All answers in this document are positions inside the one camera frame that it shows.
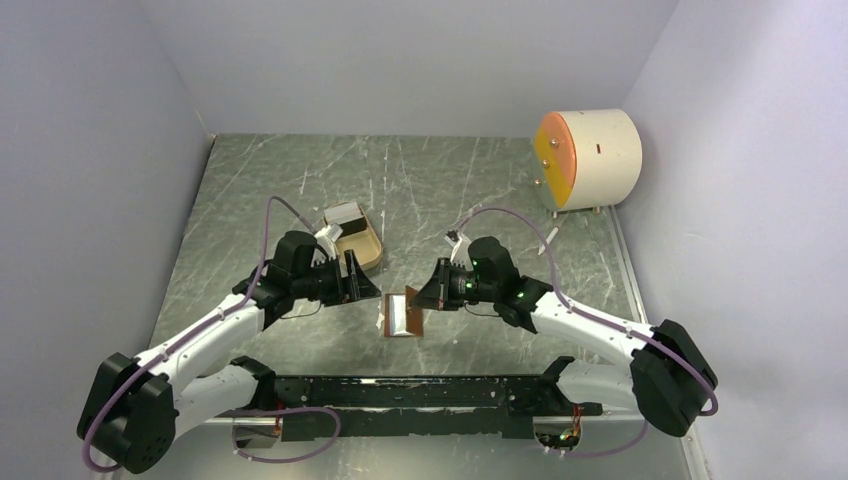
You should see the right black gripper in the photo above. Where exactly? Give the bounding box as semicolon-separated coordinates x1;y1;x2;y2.
410;257;499;311

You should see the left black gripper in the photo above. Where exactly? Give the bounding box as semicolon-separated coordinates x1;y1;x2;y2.
292;249;381;307

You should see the brown leather card holder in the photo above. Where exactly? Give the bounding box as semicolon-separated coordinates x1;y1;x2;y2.
382;286;424;338

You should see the beige oval card tray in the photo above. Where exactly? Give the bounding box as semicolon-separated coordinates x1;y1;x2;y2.
335;202;383;270

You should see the black card divider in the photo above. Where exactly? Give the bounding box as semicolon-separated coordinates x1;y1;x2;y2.
339;216;369;237

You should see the stack of white cards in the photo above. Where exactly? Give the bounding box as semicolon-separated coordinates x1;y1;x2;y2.
323;201;363;225

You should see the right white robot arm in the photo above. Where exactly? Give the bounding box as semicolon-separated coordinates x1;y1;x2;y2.
411;236;718;437

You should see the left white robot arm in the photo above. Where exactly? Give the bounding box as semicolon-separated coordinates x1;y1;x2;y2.
76;230;381;473

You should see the white pen on table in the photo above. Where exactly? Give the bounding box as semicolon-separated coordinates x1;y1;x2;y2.
537;226;560;256

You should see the cream cylindrical cabinet orange door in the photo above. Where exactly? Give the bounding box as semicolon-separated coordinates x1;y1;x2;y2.
533;109;643;214

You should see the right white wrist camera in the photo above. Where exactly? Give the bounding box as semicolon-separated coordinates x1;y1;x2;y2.
445;230;471;265

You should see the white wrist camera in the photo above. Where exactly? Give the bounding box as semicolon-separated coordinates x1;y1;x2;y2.
315;223;343;251
445;230;471;265

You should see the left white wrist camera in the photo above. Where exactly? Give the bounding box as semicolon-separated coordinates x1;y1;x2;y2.
315;223;343;251

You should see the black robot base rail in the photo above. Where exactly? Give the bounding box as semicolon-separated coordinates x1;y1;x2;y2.
232;356;603;442

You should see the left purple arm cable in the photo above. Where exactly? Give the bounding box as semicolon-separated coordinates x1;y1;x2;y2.
80;195;319;473

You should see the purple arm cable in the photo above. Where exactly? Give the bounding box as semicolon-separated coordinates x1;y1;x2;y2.
457;206;719;417
80;195;319;473

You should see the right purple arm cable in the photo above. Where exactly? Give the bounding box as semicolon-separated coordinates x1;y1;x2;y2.
457;206;719;417

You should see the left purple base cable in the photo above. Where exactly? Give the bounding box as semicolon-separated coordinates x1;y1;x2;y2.
230;405;343;465

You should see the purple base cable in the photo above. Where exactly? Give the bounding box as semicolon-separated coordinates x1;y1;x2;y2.
543;417;651;460
230;405;343;465

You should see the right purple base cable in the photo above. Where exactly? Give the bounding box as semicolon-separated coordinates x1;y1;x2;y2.
543;417;651;460

